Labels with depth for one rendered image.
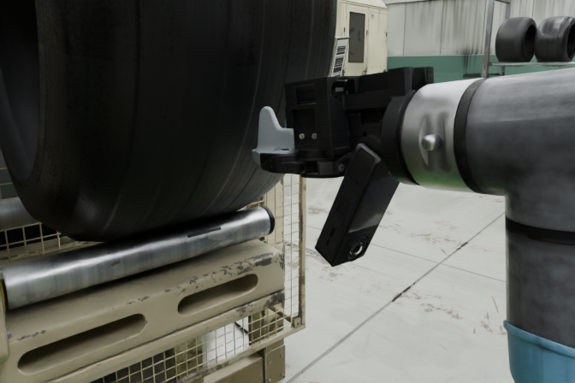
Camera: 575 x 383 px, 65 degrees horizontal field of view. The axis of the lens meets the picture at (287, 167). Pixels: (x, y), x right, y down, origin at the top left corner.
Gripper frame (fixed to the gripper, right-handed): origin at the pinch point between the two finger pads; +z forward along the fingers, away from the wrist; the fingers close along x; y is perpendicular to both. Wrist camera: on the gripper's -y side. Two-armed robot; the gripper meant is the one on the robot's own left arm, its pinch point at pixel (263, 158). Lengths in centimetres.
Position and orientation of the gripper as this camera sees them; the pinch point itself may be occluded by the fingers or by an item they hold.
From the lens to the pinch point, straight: 48.7
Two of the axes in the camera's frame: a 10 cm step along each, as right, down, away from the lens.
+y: -0.8, -9.9, -1.2
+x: -7.7, 1.4, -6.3
